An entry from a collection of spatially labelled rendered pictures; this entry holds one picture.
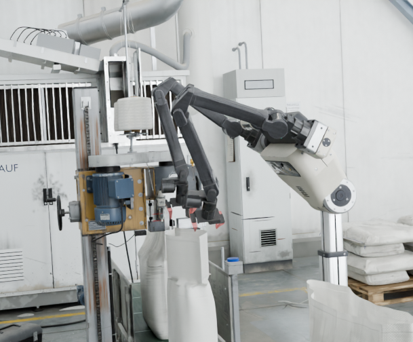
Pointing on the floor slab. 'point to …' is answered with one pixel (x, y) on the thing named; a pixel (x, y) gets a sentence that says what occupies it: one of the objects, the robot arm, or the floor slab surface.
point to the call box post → (235, 308)
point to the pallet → (374, 296)
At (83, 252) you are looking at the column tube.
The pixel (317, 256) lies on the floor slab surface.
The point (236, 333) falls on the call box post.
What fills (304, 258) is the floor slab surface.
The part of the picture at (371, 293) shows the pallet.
